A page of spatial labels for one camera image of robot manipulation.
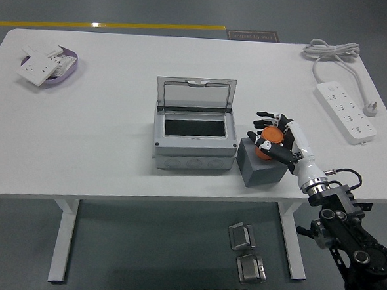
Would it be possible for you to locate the purple oval tray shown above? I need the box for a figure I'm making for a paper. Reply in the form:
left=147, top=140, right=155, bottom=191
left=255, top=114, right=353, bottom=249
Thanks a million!
left=18, top=44, right=81, bottom=87

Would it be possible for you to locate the white table leg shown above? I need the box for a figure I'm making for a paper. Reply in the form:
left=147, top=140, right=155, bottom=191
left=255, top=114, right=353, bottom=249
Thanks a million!
left=47, top=197, right=81, bottom=285
left=273, top=202, right=311, bottom=281

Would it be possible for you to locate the large white wall socket plate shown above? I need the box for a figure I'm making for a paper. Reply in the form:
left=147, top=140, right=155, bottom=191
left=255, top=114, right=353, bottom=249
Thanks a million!
left=14, top=50, right=60, bottom=88

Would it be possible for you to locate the metal clamp block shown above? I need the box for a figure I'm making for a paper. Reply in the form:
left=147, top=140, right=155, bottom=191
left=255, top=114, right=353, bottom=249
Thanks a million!
left=234, top=252, right=269, bottom=285
left=226, top=221, right=258, bottom=253

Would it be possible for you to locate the yellow floor tape line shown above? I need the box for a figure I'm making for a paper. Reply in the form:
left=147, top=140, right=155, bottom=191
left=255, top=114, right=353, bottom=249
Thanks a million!
left=0, top=11, right=227, bottom=41

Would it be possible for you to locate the grey cube with round hole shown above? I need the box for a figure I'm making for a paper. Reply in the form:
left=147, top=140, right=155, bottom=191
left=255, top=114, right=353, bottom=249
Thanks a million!
left=234, top=136, right=292, bottom=190

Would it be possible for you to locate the grey electrical box with lid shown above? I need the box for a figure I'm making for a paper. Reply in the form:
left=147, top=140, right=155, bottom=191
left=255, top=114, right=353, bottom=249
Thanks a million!
left=151, top=75, right=241, bottom=175

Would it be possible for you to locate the brown floor sign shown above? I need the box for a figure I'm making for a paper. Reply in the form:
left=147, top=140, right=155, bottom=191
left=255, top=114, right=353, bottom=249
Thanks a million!
left=226, top=28, right=282, bottom=45

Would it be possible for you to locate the orange cylinder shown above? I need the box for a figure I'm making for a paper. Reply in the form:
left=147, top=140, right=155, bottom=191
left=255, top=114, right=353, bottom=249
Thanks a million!
left=254, top=125, right=286, bottom=163

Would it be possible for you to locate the white power cord with plug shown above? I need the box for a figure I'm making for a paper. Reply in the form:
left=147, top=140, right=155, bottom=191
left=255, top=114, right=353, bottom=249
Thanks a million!
left=297, top=38, right=383, bottom=117

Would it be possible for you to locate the white printed socket plate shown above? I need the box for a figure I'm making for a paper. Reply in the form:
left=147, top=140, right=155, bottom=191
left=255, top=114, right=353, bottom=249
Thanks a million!
left=49, top=54, right=77, bottom=79

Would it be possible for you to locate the white wall switch plate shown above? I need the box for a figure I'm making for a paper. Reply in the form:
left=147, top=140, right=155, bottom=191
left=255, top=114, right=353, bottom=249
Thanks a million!
left=20, top=42, right=65, bottom=60

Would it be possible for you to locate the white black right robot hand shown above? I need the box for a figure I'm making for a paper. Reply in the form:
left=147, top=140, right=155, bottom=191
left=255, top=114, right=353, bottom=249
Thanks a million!
left=243, top=110, right=330, bottom=190

